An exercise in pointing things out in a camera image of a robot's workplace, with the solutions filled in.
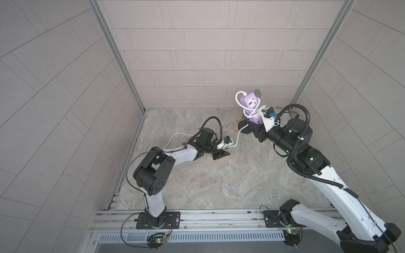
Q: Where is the wooden block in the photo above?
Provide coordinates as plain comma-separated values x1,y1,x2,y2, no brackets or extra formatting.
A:
234,114,244,132

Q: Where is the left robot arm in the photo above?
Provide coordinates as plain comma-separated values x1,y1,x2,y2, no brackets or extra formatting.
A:
126,116,234,229

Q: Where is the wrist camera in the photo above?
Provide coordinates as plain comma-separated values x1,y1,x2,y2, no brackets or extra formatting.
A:
261,106,276,119
224,136,233,144

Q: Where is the left circuit board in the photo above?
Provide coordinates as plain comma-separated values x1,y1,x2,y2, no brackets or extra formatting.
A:
146,233,168,250

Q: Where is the purple power strip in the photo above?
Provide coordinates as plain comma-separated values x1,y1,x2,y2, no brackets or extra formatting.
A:
235,91,263,125

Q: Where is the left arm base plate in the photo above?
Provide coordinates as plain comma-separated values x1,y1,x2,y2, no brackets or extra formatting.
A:
136,211,181,230

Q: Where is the glitter microphone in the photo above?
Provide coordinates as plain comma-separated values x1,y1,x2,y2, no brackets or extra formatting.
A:
253,89,262,98

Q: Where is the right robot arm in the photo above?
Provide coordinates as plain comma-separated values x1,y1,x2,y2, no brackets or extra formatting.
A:
251,104,401,253

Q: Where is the circuit board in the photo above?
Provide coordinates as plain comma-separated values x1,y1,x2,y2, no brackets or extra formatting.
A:
283,229,302,248
146,233,168,250

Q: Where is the white power cord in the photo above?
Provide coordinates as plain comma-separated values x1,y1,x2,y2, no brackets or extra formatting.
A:
162,90,263,151

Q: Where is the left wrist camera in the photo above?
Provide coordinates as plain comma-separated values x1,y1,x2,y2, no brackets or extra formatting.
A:
224,136,233,144

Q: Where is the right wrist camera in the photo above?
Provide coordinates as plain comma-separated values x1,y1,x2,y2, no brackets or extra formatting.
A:
261,106,276,119

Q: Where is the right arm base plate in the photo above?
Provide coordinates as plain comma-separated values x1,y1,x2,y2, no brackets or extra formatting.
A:
262,210,300,229

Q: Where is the right circuit board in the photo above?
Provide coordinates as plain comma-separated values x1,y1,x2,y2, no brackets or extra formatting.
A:
283,229,302,248

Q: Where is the aluminium mounting rail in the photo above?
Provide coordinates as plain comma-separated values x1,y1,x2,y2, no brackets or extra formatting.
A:
90,207,284,233

